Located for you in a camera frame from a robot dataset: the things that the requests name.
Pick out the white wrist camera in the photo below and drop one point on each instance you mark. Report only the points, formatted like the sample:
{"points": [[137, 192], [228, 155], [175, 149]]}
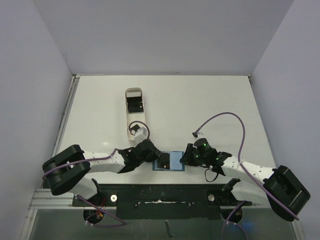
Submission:
{"points": [[140, 135], [197, 134]]}

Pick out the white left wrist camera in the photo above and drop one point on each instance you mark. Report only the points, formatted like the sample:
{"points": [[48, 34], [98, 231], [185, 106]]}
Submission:
{"points": [[140, 135]]}

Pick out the aluminium frame rail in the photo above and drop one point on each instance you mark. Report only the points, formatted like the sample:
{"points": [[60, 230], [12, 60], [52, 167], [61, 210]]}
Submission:
{"points": [[43, 199]]}

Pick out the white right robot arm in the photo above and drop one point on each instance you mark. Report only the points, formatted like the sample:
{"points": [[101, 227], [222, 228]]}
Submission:
{"points": [[277, 188]]}

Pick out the black credit card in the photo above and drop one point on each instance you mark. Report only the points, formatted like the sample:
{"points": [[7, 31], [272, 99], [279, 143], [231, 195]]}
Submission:
{"points": [[163, 161], [135, 104], [133, 129]]}

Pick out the white card tray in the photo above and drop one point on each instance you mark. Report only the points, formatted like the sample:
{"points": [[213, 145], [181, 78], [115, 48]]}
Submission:
{"points": [[133, 118]]}

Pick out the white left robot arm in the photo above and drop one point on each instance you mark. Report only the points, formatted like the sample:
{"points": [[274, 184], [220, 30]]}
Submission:
{"points": [[66, 171]]}

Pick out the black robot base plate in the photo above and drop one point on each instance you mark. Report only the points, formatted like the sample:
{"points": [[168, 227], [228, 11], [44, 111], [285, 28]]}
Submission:
{"points": [[125, 202]]}

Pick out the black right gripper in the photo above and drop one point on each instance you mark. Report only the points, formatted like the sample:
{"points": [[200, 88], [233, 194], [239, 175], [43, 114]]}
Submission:
{"points": [[188, 155]]}

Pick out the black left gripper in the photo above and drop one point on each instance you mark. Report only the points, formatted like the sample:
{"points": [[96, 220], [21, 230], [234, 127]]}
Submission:
{"points": [[155, 154]]}

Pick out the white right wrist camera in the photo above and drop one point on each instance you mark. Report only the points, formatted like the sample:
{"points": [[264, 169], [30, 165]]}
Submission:
{"points": [[197, 134]]}

